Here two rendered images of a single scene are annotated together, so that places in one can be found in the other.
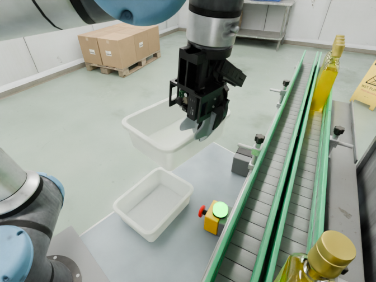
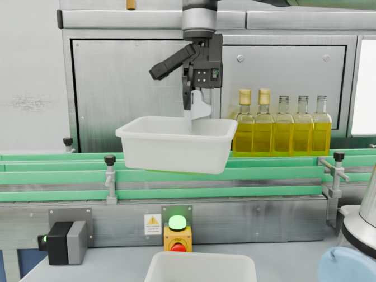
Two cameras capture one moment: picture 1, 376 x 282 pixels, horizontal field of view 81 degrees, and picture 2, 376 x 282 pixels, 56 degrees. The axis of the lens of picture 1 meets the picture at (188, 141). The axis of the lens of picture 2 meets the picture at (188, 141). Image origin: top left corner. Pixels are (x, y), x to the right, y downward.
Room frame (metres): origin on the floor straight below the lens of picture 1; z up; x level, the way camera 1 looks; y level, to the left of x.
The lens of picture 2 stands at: (0.81, 0.63, 1.26)
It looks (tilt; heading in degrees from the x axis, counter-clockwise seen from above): 14 degrees down; 238
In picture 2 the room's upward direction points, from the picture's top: straight up
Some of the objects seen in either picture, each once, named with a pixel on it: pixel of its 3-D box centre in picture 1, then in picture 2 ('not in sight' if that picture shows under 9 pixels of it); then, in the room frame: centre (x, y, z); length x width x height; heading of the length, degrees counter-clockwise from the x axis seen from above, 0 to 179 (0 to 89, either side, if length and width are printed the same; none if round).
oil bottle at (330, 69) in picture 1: (326, 79); not in sight; (0.91, -0.59, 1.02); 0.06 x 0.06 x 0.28; 62
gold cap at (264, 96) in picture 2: not in sight; (264, 96); (0.07, -0.14, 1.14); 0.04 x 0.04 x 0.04
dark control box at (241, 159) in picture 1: (244, 161); (67, 243); (0.64, -0.22, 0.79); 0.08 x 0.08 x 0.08; 62
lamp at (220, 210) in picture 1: (220, 208); (177, 222); (0.39, -0.09, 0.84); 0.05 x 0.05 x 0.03
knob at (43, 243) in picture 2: not in sight; (45, 243); (0.69, -0.25, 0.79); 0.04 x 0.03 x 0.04; 62
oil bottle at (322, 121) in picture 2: not in sight; (317, 145); (-0.08, -0.05, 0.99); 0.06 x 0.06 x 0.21; 61
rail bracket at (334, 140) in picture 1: (338, 146); (71, 156); (0.55, -0.49, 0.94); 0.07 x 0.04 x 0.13; 62
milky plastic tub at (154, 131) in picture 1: (178, 130); (179, 145); (0.45, 0.02, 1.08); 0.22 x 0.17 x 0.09; 136
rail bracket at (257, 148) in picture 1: (248, 150); (109, 183); (0.53, -0.19, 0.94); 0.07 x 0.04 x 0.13; 62
